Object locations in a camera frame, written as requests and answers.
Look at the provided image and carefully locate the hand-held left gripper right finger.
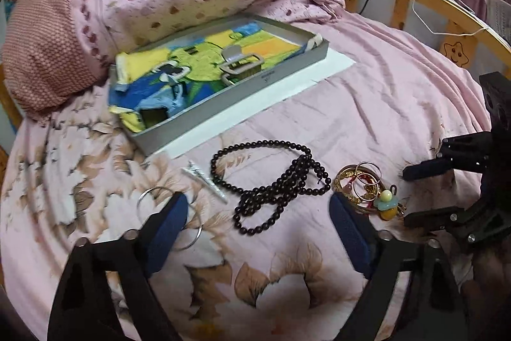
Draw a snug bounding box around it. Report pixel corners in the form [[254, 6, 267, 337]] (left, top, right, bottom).
[[328, 191, 469, 341]]

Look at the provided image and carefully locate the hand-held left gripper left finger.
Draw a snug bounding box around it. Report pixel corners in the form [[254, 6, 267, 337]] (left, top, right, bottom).
[[47, 191, 189, 341]]

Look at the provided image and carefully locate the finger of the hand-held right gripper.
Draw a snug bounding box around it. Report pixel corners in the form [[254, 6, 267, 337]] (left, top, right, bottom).
[[402, 131, 493, 182], [403, 201, 485, 244]]

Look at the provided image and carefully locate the yellow and teal charm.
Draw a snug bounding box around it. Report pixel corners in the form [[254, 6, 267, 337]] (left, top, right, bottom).
[[373, 185, 408, 222]]

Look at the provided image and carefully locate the gold carved bangle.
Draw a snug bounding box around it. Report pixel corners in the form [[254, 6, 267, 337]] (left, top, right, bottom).
[[334, 164, 380, 213]]

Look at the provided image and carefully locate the silver hair clip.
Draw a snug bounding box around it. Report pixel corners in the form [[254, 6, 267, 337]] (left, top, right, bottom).
[[181, 161, 229, 203]]

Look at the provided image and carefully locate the black bead necklace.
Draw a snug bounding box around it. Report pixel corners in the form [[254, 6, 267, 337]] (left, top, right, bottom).
[[210, 140, 332, 237]]

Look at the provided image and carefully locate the grey shallow tray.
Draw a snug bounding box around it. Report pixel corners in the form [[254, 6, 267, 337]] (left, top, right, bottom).
[[109, 13, 330, 157]]

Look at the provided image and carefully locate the white mesh basket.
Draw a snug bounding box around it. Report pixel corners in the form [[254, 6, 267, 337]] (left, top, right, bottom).
[[485, 0, 511, 42]]

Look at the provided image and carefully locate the pink floral bed sheet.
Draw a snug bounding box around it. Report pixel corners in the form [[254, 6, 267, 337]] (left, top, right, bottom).
[[0, 0, 493, 341]]

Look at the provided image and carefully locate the light blue wrist watch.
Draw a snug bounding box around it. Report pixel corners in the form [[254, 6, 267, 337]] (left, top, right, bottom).
[[114, 83, 181, 127]]

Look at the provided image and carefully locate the white flat board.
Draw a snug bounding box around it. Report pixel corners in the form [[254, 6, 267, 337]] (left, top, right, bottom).
[[165, 49, 357, 160]]

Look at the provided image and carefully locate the white hair clip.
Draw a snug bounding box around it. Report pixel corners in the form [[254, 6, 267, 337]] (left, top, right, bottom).
[[154, 60, 191, 87]]

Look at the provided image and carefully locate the cartoon print towel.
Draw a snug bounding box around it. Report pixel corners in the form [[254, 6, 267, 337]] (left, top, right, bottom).
[[110, 18, 310, 133]]

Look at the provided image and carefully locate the grey hair claw clip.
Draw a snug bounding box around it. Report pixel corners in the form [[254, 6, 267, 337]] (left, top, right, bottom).
[[219, 47, 265, 86]]

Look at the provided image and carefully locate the red checked pillow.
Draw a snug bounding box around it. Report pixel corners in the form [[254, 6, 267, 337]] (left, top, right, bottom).
[[2, 0, 110, 114]]

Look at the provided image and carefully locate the white wire hanger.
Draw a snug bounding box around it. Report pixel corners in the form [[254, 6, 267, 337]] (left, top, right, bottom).
[[413, 0, 490, 36]]

